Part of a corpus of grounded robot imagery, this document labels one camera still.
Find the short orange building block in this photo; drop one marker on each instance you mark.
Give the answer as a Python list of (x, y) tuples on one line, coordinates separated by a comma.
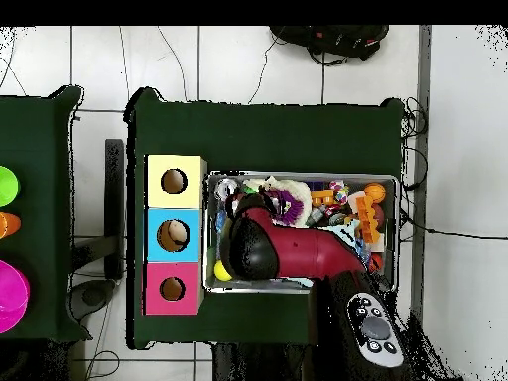
[(322, 196)]

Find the magenta plastic bowl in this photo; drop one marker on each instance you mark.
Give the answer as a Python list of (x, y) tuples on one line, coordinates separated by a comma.
[(12, 297)]

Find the yellow ball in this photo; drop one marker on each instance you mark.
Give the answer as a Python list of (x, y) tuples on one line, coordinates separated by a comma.
[(223, 270)]

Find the small orange basketball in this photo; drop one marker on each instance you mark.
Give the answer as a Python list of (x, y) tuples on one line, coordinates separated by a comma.
[(375, 192)]

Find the silver metal can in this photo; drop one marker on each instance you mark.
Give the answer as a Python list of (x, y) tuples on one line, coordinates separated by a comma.
[(225, 189)]

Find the cream knitted cloth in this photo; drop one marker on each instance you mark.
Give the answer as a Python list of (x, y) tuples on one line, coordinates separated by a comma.
[(297, 190)]

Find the orange plastic cone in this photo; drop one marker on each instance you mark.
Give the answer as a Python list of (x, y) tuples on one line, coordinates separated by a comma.
[(8, 225)]

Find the black backpack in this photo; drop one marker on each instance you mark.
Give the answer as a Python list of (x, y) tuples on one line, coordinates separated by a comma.
[(333, 39)]

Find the purple spiky monster toy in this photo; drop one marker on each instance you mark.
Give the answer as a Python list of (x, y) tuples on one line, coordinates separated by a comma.
[(297, 210)]

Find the black upright panel on stand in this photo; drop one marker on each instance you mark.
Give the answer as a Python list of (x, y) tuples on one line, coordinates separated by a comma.
[(115, 198)]

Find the long orange building block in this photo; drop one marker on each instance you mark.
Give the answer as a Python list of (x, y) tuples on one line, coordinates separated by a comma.
[(369, 226)]

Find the green plastic cup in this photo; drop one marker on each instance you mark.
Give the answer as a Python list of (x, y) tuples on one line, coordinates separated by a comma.
[(7, 186)]

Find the dark green table cloth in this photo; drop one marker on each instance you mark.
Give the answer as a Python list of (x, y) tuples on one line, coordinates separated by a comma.
[(31, 139), (258, 135)]

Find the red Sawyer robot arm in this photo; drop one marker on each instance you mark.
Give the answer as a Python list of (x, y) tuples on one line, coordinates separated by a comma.
[(301, 250)]

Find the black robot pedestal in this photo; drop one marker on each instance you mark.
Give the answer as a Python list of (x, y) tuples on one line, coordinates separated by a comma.
[(238, 365)]

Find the wooden box with three holes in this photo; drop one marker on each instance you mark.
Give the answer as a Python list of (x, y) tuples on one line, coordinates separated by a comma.
[(174, 278)]

